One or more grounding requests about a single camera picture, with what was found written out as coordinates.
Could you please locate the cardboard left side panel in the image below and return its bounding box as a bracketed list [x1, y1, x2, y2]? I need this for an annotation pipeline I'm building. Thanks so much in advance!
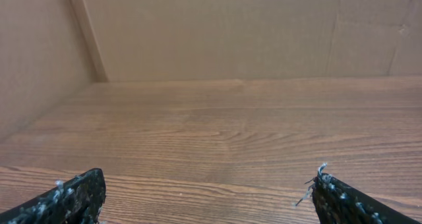
[1, 0, 107, 140]

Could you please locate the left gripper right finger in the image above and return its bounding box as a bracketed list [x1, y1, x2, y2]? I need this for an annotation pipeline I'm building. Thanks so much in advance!
[294, 163, 421, 224]

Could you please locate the cardboard panel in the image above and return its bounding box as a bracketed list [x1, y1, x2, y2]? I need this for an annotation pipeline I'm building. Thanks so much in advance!
[70, 0, 421, 82]
[1, 0, 107, 140]

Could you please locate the cardboard back panel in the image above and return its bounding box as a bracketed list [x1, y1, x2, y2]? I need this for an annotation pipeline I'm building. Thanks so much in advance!
[70, 0, 421, 82]

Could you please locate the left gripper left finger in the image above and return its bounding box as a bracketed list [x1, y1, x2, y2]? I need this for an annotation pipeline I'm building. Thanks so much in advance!
[1, 168, 106, 224]

